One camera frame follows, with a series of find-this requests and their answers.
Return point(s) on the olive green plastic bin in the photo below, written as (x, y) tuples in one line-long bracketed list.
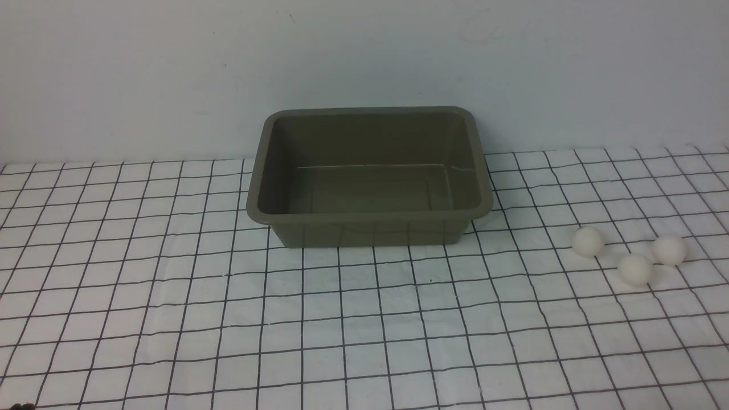
[(369, 177)]

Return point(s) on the white black-grid tablecloth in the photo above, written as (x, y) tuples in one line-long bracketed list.
[(146, 286)]

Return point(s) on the white table-tennis ball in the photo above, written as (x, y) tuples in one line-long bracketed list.
[(670, 250), (588, 242), (635, 269)]

